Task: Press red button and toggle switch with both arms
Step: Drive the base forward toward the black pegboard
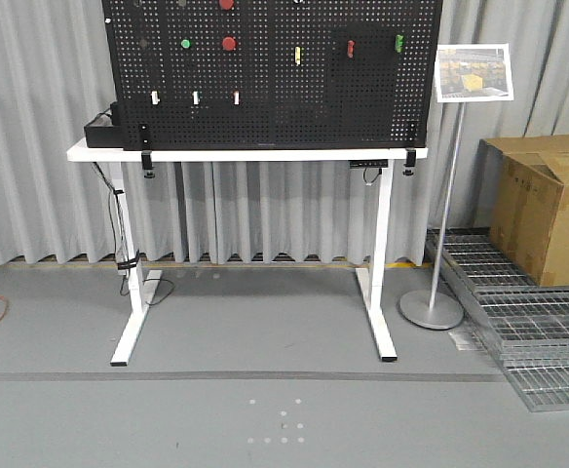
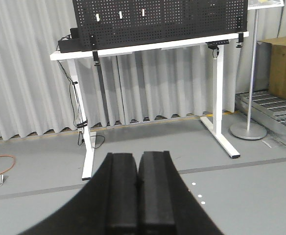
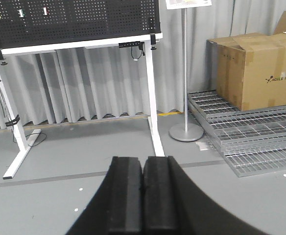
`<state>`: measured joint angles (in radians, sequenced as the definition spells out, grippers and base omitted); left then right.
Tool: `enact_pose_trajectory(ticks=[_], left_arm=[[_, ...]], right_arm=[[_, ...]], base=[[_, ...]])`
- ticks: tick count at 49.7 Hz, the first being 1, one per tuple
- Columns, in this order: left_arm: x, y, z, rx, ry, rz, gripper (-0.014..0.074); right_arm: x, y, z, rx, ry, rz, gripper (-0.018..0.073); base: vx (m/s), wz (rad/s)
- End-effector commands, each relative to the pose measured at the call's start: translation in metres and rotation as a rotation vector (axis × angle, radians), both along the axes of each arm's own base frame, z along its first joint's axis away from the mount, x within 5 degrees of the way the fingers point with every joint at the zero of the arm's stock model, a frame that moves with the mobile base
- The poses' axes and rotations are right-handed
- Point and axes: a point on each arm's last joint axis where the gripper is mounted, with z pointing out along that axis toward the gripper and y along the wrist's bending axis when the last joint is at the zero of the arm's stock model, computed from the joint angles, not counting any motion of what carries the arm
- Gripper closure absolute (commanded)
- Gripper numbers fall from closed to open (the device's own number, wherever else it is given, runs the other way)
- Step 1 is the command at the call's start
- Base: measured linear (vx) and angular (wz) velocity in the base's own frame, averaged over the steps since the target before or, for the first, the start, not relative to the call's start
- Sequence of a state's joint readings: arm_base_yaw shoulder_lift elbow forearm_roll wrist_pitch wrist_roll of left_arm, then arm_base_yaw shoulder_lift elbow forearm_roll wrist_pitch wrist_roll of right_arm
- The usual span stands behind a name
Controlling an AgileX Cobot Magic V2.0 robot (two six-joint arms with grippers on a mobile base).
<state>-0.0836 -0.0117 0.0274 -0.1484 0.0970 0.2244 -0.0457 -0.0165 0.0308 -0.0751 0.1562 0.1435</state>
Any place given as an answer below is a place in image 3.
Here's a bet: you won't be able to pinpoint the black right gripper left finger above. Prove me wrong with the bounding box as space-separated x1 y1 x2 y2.
67 156 143 235

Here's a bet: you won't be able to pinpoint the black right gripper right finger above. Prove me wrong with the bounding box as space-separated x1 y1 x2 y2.
143 156 265 235

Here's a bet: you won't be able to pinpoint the silver sign stand pole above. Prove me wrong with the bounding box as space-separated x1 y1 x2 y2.
169 8 204 142

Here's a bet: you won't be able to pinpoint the stacked metal floor gratings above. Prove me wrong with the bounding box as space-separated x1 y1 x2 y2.
188 91 286 177

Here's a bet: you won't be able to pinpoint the large brown cardboard box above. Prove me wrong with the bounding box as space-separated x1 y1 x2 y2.
216 33 286 111

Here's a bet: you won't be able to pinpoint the black power strip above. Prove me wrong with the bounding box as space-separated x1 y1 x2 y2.
119 41 144 50

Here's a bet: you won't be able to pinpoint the black clamp right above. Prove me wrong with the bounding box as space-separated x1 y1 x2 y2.
148 17 156 50

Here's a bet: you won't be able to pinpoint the white sign board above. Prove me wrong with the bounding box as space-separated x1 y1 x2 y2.
166 0 212 10

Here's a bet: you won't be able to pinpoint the black perforated pegboard panel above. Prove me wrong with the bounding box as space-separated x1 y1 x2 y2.
0 0 161 49

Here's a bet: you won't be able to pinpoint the black cable on leg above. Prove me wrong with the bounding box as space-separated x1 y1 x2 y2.
0 69 46 147

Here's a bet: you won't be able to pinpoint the white metal table frame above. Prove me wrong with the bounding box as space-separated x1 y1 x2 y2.
0 33 166 180

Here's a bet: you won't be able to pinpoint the green white toggle switch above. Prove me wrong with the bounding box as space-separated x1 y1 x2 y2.
18 9 25 18

